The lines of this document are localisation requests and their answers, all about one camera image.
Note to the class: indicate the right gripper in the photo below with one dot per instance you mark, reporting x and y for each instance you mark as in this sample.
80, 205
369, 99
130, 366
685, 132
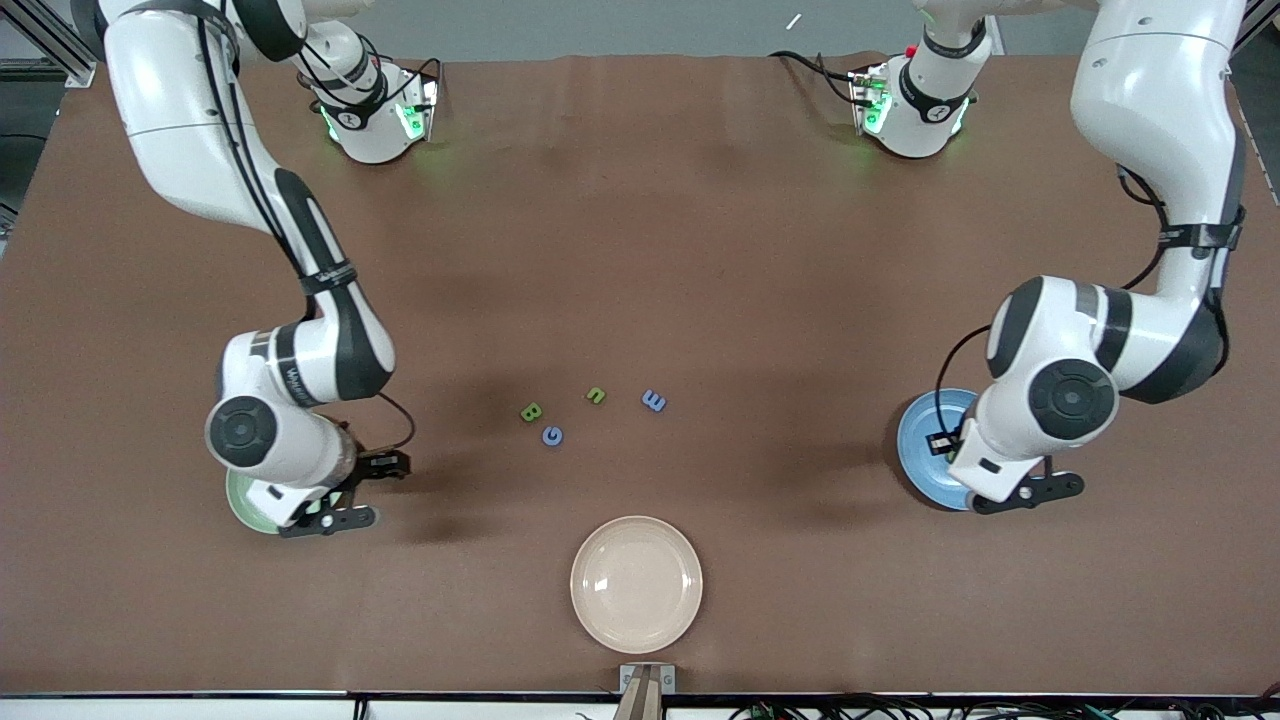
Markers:
372, 467

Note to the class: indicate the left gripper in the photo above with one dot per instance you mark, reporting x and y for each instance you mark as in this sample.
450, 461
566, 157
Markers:
941, 442

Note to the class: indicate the green letter B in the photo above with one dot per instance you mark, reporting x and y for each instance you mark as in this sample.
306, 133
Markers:
527, 411

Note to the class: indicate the blue letter G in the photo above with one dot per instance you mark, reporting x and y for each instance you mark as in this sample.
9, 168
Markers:
545, 436

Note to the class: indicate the blue letter E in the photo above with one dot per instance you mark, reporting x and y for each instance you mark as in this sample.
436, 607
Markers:
649, 401

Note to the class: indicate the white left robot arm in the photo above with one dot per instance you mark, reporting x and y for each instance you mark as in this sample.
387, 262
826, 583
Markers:
1150, 100

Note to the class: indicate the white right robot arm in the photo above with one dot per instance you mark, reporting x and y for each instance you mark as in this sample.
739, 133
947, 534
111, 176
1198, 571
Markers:
170, 100

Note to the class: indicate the blue plate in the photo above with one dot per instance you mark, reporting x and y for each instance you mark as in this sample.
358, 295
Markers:
920, 450

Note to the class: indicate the beige plate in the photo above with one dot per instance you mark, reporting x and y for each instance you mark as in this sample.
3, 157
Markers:
636, 585

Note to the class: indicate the brown table cover mat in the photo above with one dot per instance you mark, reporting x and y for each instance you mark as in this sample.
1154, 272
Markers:
640, 250

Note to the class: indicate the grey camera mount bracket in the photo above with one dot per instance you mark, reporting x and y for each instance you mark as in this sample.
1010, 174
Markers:
647, 682

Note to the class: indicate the aluminium frame profile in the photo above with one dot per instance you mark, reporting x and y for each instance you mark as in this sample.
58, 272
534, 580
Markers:
1260, 20
50, 50

